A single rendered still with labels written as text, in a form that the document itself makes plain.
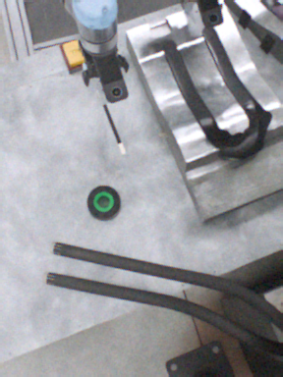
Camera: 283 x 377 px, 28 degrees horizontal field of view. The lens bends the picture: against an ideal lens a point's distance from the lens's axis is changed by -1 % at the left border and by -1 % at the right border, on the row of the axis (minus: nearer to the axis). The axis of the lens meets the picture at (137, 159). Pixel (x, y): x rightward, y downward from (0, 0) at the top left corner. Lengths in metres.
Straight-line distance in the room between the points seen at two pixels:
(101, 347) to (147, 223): 0.88
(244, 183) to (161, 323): 0.94
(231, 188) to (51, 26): 1.15
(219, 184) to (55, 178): 0.40
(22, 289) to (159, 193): 0.40
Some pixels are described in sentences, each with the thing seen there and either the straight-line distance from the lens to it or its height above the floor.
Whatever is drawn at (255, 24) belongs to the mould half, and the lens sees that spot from 1.53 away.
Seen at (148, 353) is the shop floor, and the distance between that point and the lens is 2.18.
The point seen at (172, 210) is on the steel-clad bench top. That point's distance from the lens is 1.40.
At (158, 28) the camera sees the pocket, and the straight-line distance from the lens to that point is 1.48.
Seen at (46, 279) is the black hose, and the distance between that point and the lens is 1.36.
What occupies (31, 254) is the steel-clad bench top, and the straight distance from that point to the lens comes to 1.40.
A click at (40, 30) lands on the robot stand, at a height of 0.21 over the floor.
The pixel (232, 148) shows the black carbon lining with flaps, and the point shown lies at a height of 0.87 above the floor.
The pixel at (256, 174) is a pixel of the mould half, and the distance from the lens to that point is 1.38.
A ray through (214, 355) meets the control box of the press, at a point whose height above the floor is 0.01.
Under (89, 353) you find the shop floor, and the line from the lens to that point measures 2.18.
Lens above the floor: 2.17
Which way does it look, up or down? 75 degrees down
